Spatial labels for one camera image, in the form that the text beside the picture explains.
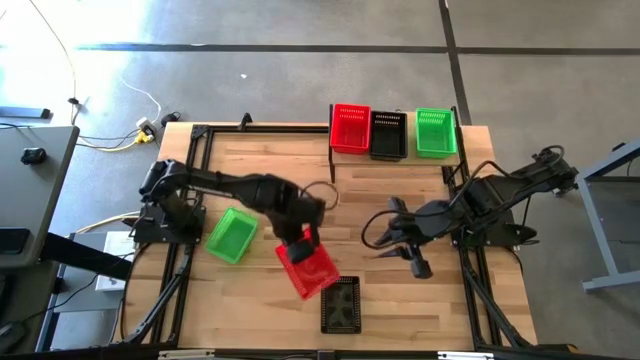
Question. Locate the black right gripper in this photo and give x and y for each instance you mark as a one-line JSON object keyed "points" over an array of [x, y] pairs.
{"points": [[427, 225]]}

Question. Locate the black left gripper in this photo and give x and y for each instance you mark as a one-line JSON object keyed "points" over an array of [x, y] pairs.
{"points": [[300, 217]]}

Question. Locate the red plastic basket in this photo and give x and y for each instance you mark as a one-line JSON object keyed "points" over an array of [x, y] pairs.
{"points": [[315, 275], [351, 128]]}

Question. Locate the green plastic basket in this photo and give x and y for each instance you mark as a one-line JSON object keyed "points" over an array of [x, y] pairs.
{"points": [[231, 235], [436, 132]]}

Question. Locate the black plastic basket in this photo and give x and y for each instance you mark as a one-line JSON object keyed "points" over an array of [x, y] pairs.
{"points": [[340, 304], [388, 136]]}

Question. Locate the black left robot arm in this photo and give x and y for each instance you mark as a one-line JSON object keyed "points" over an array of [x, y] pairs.
{"points": [[235, 185]]}

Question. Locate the small black clamp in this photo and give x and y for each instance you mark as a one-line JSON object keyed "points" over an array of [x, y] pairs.
{"points": [[246, 120]]}

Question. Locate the black power adapter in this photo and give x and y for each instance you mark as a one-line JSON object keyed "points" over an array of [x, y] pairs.
{"points": [[170, 119]]}

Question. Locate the yellow plug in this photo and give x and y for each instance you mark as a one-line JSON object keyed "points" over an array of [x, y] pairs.
{"points": [[145, 137]]}

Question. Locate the white power strip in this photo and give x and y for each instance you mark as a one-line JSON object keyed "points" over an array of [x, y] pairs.
{"points": [[145, 125]]}

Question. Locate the white flat box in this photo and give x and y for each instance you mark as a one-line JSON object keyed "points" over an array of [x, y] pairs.
{"points": [[117, 245]]}

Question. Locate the gray metal stand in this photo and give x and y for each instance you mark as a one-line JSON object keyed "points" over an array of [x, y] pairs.
{"points": [[607, 260]]}

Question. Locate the black desk leg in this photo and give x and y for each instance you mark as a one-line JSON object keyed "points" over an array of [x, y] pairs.
{"points": [[85, 256]]}

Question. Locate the gray floor mat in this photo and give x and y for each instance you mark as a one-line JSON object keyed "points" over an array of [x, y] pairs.
{"points": [[85, 300]]}

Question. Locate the gray side desk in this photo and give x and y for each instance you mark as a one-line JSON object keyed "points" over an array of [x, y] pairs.
{"points": [[30, 200]]}

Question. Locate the small black desk device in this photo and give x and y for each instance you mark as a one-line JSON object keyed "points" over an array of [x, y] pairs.
{"points": [[33, 156]]}

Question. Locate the black flat phone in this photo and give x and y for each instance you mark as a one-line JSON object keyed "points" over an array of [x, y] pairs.
{"points": [[12, 241]]}

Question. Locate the gray flat bar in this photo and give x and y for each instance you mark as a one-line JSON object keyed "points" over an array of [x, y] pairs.
{"points": [[25, 113]]}

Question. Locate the dark computer mouse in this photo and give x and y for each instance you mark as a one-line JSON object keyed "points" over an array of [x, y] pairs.
{"points": [[11, 337]]}

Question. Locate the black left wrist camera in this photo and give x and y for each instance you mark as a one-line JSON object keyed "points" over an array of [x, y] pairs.
{"points": [[300, 252]]}

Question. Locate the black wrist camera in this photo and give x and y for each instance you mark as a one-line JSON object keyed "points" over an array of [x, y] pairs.
{"points": [[421, 267], [300, 252]]}

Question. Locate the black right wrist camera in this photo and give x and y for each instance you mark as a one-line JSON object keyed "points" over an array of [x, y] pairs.
{"points": [[421, 267]]}

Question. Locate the black aluminium table frame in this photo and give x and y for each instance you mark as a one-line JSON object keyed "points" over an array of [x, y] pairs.
{"points": [[225, 129]]}

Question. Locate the silver aluminium bracket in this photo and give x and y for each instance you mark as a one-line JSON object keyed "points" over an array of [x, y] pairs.
{"points": [[185, 354], [465, 355]]}

